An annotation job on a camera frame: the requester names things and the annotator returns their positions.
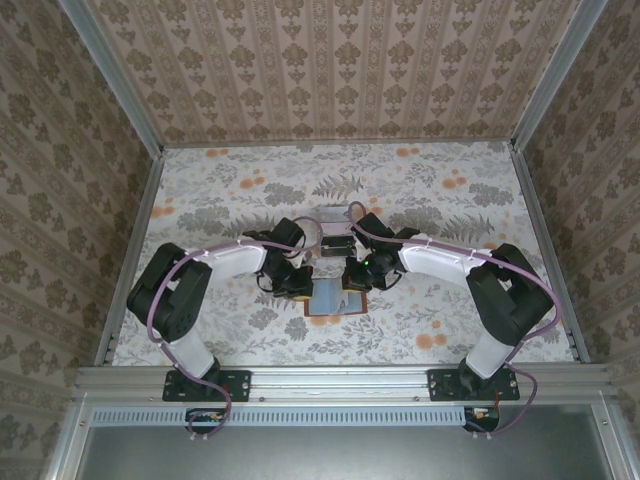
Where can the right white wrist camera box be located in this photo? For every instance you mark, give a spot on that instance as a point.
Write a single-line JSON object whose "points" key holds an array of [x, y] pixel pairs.
{"points": [[359, 245]]}

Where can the aluminium mounting rail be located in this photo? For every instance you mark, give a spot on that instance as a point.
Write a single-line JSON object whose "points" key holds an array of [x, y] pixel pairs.
{"points": [[340, 382]]}

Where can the grey metal sheet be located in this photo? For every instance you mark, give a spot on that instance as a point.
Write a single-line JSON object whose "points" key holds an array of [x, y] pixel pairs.
{"points": [[325, 455]]}

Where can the aluminium side rail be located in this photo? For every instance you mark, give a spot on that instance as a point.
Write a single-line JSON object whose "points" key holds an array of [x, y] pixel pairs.
{"points": [[132, 250], [547, 250]]}

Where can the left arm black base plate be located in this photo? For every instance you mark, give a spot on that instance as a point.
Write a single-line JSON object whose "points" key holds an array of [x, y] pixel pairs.
{"points": [[235, 385]]}

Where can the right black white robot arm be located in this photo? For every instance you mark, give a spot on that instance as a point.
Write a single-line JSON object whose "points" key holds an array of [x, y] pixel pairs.
{"points": [[510, 295]]}

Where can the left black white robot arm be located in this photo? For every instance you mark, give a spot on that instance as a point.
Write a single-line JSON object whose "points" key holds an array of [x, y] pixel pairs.
{"points": [[165, 295]]}

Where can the clear acrylic box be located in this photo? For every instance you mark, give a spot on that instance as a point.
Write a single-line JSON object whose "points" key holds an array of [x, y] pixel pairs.
{"points": [[334, 237]]}

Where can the brown leather card holder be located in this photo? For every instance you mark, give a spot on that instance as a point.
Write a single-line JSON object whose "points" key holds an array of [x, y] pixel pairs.
{"points": [[360, 306]]}

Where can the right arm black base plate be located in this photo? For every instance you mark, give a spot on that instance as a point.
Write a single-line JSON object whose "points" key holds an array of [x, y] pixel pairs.
{"points": [[442, 386]]}

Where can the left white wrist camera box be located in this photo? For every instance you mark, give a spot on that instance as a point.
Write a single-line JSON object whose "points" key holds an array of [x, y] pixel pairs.
{"points": [[302, 263]]}

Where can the dark card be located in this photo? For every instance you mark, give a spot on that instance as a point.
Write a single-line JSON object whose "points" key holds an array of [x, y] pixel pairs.
{"points": [[336, 248]]}

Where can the aluminium corner post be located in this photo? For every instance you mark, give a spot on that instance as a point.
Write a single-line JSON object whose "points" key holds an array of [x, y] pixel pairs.
{"points": [[555, 80], [115, 85]]}

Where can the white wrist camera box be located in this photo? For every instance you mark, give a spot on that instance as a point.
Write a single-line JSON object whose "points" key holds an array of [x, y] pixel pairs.
{"points": [[359, 245], [302, 263]]}

